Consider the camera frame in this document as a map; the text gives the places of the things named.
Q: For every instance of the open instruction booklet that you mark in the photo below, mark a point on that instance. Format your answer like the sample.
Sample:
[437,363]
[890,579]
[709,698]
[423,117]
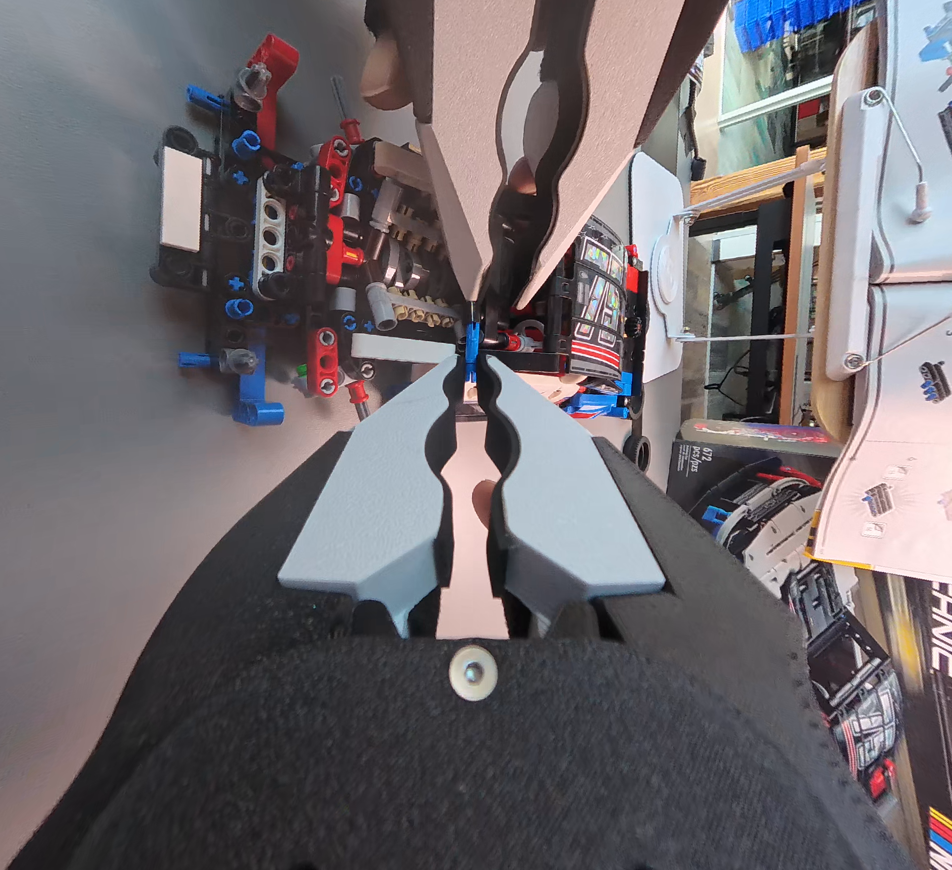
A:
[915,364]

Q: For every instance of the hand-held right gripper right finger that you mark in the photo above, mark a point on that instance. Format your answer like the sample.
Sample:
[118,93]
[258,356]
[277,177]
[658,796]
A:
[580,513]

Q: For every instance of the black rubber toy tyre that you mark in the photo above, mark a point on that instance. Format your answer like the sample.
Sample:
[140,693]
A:
[637,453]

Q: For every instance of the person's left hand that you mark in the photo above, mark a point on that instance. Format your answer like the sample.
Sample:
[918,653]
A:
[383,74]

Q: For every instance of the grey desk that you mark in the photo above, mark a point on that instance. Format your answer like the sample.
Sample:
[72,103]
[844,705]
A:
[111,438]

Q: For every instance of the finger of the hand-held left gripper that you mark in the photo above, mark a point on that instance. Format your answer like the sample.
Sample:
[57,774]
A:
[468,29]
[632,66]

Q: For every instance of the toy car set box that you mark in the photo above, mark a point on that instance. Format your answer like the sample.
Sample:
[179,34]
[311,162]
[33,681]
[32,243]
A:
[855,624]

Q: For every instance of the toy brick race car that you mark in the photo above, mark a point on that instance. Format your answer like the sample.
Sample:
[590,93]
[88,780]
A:
[297,230]

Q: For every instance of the long blue brick pin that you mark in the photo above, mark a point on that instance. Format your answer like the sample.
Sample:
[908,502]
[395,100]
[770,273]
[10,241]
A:
[470,351]

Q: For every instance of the white book stand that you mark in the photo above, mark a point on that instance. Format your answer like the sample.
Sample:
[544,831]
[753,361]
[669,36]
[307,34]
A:
[658,252]

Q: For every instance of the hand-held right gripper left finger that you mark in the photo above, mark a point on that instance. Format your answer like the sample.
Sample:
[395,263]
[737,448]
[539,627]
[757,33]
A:
[372,513]

